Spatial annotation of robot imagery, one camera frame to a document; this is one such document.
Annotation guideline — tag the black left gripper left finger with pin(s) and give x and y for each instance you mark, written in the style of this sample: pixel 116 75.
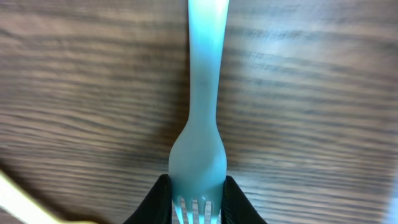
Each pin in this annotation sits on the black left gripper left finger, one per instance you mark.
pixel 156 208

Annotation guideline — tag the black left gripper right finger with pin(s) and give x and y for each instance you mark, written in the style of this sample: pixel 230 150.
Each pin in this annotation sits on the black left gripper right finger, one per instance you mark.
pixel 235 206

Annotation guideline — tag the light blue plastic fork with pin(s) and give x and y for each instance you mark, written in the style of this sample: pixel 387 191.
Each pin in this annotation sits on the light blue plastic fork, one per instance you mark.
pixel 197 161

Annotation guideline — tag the yellow plastic fork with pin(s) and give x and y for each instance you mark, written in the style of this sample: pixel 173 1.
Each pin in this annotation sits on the yellow plastic fork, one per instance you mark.
pixel 18 203

